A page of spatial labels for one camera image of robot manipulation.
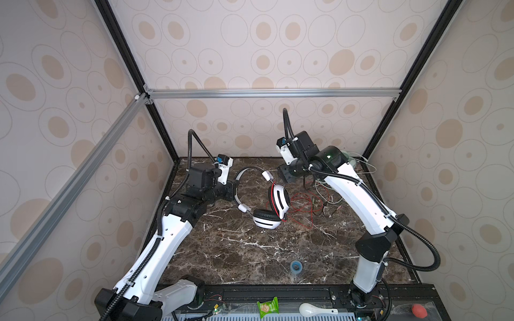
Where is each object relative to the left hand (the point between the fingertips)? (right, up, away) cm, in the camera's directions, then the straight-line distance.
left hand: (243, 180), depth 70 cm
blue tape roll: (+22, -35, +10) cm, 42 cm away
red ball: (+61, -45, -1) cm, 76 cm away
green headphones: (+55, +9, +36) cm, 67 cm away
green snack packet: (+8, -45, 0) cm, 46 cm away
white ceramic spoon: (+23, -46, 0) cm, 51 cm away
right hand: (+15, +4, +5) cm, 17 cm away
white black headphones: (+12, -6, -8) cm, 16 cm away
